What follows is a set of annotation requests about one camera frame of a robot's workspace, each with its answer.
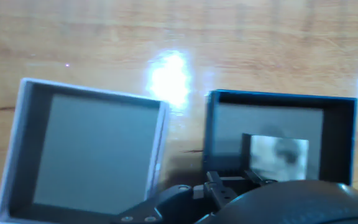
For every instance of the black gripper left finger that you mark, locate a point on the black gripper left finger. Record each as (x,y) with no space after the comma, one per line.
(166,205)

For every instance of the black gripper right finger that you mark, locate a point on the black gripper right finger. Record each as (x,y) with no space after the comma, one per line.
(222,189)

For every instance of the dark blue square gift box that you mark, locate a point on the dark blue square gift box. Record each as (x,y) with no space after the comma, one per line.
(228,130)

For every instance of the pink square gift box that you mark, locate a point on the pink square gift box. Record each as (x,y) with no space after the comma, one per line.
(95,149)

